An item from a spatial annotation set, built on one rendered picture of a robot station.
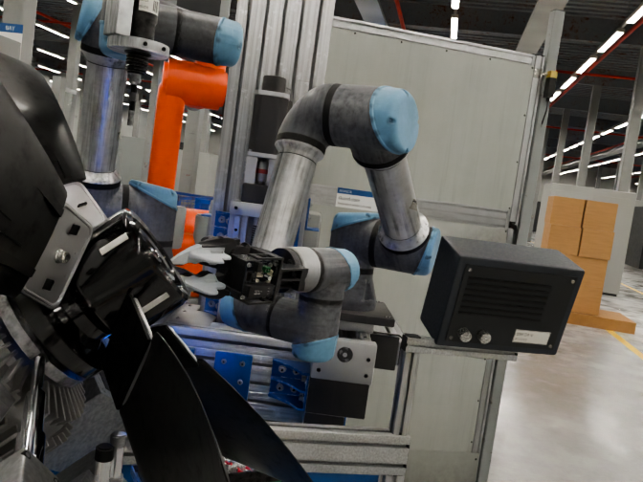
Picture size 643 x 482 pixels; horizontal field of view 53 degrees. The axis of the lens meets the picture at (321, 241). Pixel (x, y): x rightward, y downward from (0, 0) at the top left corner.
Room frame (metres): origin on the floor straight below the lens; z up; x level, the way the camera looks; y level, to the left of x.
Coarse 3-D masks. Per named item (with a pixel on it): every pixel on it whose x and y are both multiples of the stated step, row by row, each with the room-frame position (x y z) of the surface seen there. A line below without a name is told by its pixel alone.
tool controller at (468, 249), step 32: (448, 256) 1.21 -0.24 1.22; (480, 256) 1.18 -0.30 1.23; (512, 256) 1.21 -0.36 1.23; (544, 256) 1.25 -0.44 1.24; (448, 288) 1.19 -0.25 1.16; (480, 288) 1.18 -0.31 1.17; (512, 288) 1.19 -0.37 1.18; (544, 288) 1.21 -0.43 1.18; (576, 288) 1.22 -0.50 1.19; (448, 320) 1.20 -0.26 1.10; (480, 320) 1.21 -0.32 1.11; (512, 320) 1.22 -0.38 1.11; (544, 320) 1.23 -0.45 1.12; (544, 352) 1.26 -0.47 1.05
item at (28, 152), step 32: (0, 96) 0.50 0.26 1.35; (0, 128) 0.50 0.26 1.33; (0, 160) 0.49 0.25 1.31; (32, 160) 0.53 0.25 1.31; (0, 192) 0.49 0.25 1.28; (32, 192) 0.53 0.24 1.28; (64, 192) 0.57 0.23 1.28; (0, 224) 0.50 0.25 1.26; (32, 224) 0.53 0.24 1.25; (0, 256) 0.50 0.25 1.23; (32, 256) 0.54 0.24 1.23; (0, 288) 0.51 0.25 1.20
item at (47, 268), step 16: (64, 208) 0.58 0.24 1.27; (64, 224) 0.58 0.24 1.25; (80, 224) 0.61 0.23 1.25; (64, 240) 0.59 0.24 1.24; (80, 240) 0.61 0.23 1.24; (48, 256) 0.57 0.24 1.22; (80, 256) 0.61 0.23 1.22; (48, 272) 0.57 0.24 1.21; (64, 272) 0.60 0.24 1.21; (32, 288) 0.56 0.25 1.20; (64, 288) 0.60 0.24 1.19; (48, 304) 0.58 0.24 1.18
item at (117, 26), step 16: (112, 0) 0.73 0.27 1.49; (128, 0) 0.73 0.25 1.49; (112, 16) 0.73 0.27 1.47; (128, 16) 0.73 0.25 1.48; (112, 32) 0.73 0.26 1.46; (128, 32) 0.73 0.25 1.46; (112, 48) 0.75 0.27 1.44; (128, 48) 0.74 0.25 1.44; (144, 48) 0.73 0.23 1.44; (160, 48) 0.74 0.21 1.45
